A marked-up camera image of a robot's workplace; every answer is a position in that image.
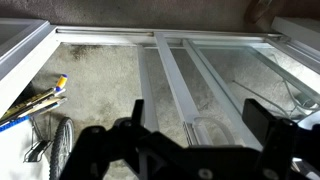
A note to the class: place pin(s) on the red bicycle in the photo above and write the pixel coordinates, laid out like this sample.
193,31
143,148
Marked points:
61,146

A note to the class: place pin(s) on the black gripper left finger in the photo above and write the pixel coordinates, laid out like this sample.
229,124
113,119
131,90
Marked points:
100,150

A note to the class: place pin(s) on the white screen door frame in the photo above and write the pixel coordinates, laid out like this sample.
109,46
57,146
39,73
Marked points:
146,90

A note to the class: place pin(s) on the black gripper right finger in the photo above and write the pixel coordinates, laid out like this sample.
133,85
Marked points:
276,143

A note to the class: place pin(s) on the white sliding glass door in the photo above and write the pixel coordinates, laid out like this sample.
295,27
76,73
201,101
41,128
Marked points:
176,83

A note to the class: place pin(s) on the yellow blue tipped pole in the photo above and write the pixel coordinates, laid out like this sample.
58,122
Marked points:
61,82

